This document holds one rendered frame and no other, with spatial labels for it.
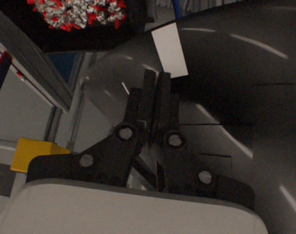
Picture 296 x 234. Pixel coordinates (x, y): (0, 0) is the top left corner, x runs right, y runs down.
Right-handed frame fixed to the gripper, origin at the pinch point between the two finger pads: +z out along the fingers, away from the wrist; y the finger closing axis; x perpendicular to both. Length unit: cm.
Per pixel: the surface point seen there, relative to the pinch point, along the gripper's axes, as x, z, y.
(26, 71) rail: -19.8, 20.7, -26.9
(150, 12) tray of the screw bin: -4.1, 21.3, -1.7
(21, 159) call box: -40, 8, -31
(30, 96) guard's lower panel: -76, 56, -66
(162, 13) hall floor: -49, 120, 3
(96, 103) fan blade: -6.6, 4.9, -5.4
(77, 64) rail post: -38, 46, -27
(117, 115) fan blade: -6.4, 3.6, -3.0
